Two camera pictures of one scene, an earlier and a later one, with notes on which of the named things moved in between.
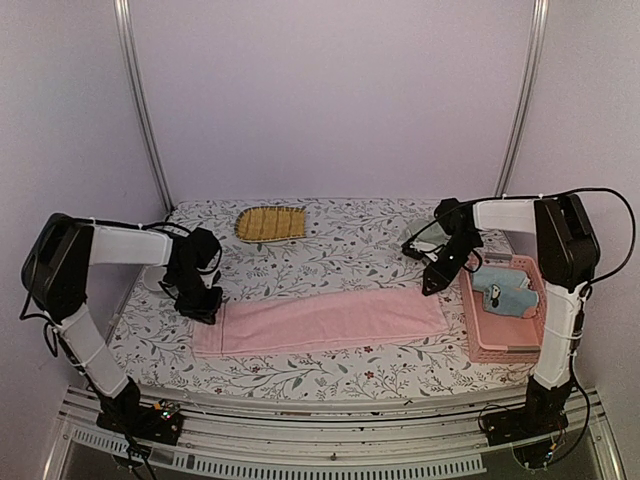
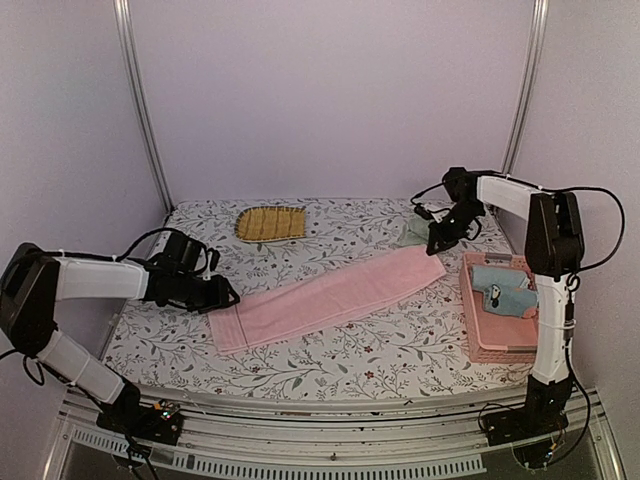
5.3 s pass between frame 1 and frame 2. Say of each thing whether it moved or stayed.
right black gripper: moved
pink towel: moved
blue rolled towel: stayed
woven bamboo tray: stayed
